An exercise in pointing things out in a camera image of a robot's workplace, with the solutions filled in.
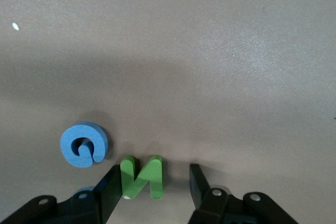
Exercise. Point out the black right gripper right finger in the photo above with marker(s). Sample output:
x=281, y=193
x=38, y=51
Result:
x=223, y=208

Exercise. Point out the blue letter G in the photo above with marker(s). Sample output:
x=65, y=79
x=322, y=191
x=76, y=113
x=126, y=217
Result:
x=68, y=150

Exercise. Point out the brown table cloth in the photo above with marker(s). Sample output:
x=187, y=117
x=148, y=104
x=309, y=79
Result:
x=210, y=51

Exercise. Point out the green letter N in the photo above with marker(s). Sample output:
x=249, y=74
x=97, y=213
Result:
x=155, y=182

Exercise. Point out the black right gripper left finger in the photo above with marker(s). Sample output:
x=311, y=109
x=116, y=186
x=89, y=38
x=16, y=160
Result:
x=78, y=211

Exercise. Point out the small white crumb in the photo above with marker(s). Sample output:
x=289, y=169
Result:
x=15, y=26

